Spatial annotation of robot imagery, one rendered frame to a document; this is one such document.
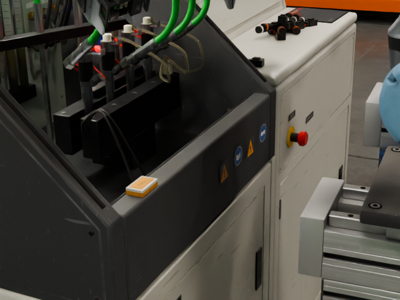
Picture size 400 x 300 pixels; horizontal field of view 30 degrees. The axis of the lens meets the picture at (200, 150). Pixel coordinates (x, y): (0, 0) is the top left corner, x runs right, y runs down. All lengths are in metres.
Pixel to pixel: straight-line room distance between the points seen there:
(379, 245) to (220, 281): 0.58
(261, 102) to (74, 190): 0.61
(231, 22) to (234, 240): 0.66
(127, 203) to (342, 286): 0.34
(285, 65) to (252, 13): 0.41
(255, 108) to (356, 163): 2.18
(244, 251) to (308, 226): 0.62
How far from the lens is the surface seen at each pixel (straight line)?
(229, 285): 1.58
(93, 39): 1.24
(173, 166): 1.26
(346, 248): 1.01
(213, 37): 1.64
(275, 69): 1.69
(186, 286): 1.36
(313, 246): 1.02
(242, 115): 1.49
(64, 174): 1.09
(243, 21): 2.04
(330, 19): 2.17
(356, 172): 3.59
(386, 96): 0.78
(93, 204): 1.08
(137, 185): 1.17
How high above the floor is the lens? 1.45
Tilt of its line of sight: 22 degrees down
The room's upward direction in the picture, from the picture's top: 1 degrees counter-clockwise
